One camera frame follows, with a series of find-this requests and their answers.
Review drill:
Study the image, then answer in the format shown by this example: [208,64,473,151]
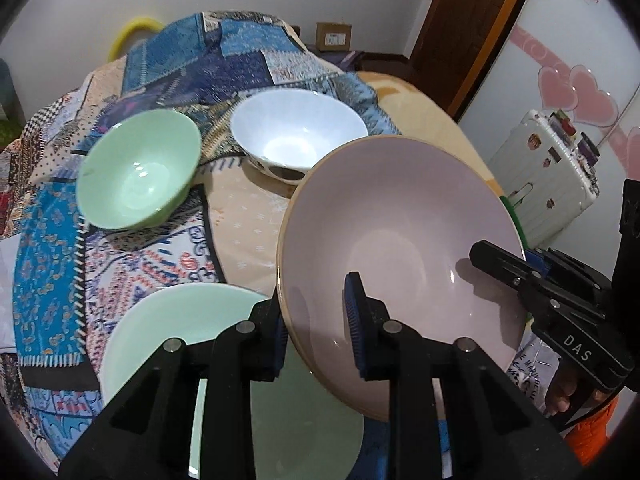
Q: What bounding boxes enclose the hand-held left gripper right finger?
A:
[343,271,583,480]

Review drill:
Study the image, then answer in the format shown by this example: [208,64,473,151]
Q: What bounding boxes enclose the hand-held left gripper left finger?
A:
[59,297,289,480]

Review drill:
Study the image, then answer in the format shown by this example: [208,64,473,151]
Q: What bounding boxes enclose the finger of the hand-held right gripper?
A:
[469,240,602,332]
[525,248,614,307]

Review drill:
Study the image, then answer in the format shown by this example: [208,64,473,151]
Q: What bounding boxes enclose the pink bowl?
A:
[276,136,528,423]

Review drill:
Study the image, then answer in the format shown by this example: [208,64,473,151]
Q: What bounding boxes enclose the person's right forearm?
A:
[564,394,622,467]

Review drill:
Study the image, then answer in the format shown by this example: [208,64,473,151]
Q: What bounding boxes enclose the person's right hand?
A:
[544,364,621,418]

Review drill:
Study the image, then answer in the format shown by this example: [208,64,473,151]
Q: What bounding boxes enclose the white printed cloth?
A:
[505,332,558,413]

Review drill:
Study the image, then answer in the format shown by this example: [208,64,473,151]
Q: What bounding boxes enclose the white stickered suitcase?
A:
[487,109,601,251]

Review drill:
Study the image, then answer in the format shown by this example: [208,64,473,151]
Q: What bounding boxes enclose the green plate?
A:
[99,282,365,480]

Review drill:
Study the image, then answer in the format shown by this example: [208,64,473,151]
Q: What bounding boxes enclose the group of small jars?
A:
[547,110,601,196]

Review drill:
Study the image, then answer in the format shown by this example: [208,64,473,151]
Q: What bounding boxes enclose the beige blanket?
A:
[357,72,505,196]

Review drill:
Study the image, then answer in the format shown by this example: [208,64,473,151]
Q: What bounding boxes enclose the white spotted bowl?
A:
[230,89,370,184]

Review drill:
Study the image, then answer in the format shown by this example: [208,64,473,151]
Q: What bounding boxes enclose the green bowl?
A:
[76,109,202,231]

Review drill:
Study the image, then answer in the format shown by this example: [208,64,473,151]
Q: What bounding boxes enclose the white heart-print wardrobe door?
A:
[457,0,640,186]

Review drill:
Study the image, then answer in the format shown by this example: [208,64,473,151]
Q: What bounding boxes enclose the brown wooden door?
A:
[407,0,533,121]

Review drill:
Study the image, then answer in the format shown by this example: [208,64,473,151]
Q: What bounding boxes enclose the patchwork printed blanket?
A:
[0,10,406,466]

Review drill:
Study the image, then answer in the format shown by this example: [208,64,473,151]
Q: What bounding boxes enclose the white paper sheets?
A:
[0,241,20,352]

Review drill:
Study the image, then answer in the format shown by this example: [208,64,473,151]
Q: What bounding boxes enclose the cardboard box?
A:
[316,22,353,52]

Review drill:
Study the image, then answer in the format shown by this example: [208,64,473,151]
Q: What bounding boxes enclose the yellow hoop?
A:
[109,16,165,61]

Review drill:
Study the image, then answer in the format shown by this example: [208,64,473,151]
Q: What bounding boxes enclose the grey plush toy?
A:
[0,59,15,118]

